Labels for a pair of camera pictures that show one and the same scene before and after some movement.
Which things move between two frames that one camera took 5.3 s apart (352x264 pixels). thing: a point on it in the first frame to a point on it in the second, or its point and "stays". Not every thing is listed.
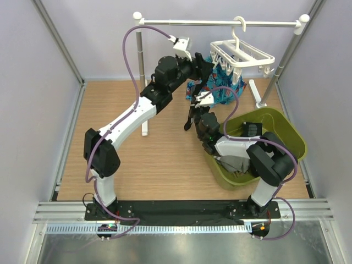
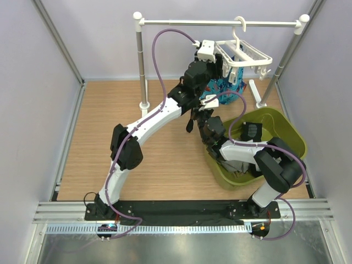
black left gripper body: [196, 73] to [216, 67]
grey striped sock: [232, 163] stays
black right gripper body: [197, 113] stays
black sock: [251, 129] stays
